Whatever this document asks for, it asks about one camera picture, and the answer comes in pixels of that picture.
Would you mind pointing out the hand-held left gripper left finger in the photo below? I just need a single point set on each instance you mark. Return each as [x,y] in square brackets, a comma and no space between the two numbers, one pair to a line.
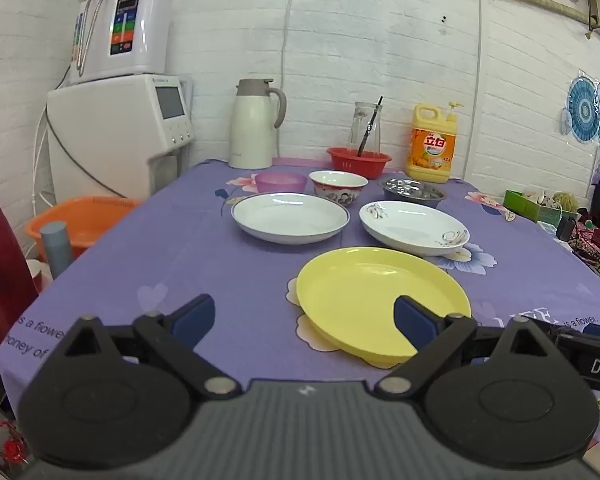
[195,317]

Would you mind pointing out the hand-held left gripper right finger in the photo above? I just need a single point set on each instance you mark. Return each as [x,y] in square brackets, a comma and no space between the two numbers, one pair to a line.
[412,320]

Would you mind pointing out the yellow plastic plate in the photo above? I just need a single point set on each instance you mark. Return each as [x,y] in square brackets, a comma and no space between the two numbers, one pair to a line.
[360,295]

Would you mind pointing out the white plate with floral print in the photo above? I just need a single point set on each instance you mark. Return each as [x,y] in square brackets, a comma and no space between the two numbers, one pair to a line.
[410,227]

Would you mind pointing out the stainless steel bowl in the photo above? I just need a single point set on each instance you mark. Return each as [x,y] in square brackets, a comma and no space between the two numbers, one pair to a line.
[410,191]

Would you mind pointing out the white plate with blue rim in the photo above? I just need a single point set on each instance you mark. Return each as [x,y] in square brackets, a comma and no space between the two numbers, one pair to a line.
[290,217]

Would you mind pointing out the white floral ceramic bowl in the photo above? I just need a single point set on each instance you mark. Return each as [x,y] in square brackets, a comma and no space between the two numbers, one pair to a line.
[337,191]

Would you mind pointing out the purple plastic bowl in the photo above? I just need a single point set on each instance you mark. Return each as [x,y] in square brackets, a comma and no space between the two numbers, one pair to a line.
[280,182]

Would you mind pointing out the purple floral tablecloth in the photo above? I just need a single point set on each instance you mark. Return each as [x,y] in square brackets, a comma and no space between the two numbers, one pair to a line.
[180,240]

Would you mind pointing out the dark red patterned cloth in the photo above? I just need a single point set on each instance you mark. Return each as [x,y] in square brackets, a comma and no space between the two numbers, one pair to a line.
[597,255]

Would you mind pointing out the small black object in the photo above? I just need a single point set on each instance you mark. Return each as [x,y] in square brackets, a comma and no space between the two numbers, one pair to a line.
[565,227]

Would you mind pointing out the orange plastic basin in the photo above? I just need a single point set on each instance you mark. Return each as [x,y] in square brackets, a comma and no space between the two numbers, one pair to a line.
[87,220]

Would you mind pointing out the grey-blue cylinder bottle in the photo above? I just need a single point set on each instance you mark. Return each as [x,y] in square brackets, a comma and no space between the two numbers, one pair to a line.
[57,250]

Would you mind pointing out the green cardboard box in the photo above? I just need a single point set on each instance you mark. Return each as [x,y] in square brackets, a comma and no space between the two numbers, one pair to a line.
[522,205]

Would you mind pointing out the pale yellow yarn ball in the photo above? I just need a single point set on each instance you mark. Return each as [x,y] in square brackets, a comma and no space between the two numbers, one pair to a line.
[565,201]

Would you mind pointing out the white plastic container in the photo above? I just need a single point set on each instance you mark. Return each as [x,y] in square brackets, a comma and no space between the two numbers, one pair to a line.
[39,277]

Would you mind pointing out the yellow detergent bottle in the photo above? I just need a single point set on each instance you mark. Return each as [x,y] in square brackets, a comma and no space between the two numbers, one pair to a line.
[430,155]

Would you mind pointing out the red plastic bowl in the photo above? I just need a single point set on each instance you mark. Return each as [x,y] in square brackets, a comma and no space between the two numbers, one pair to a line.
[352,164]

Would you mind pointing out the clear glass pitcher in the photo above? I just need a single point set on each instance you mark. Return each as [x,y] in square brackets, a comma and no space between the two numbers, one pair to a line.
[374,132]

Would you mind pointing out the white thermos jug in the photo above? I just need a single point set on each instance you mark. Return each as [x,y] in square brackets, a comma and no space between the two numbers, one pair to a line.
[250,130]

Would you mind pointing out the dark red chair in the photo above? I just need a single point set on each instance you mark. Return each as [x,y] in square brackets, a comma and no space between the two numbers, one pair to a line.
[2,270]

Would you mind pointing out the white water dispenser machine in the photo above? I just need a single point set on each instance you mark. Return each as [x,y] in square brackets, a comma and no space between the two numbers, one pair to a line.
[110,130]

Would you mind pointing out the white water purifier unit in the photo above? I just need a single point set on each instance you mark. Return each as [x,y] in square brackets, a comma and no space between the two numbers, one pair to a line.
[150,30]

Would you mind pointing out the blue paper wall decoration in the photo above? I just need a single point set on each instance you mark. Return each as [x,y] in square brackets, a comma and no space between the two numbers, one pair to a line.
[585,110]

